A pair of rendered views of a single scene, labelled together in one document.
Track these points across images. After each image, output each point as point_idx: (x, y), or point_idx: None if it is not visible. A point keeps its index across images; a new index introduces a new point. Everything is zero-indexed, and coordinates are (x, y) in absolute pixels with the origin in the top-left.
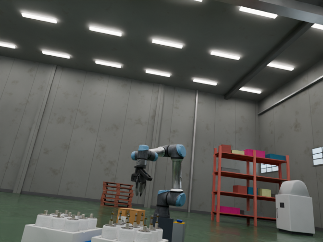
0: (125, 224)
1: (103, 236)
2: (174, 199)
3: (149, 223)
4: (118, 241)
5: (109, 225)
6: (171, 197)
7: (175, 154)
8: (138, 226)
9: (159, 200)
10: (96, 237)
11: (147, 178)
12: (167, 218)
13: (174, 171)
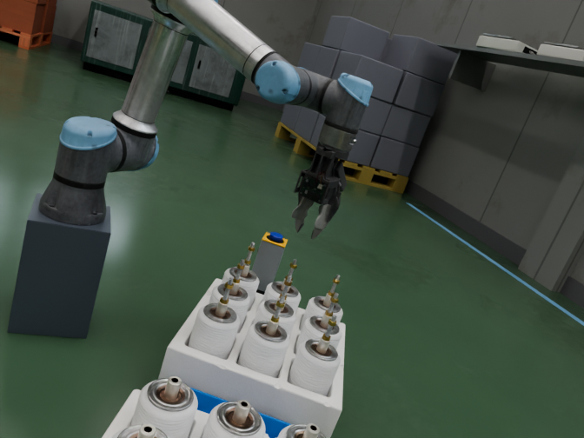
0: (238, 318)
1: (331, 383)
2: (147, 157)
3: (28, 248)
4: (341, 361)
5: (336, 351)
6: (139, 151)
7: None
8: (248, 298)
9: (102, 169)
10: (336, 400)
11: (345, 187)
12: (107, 212)
13: (170, 69)
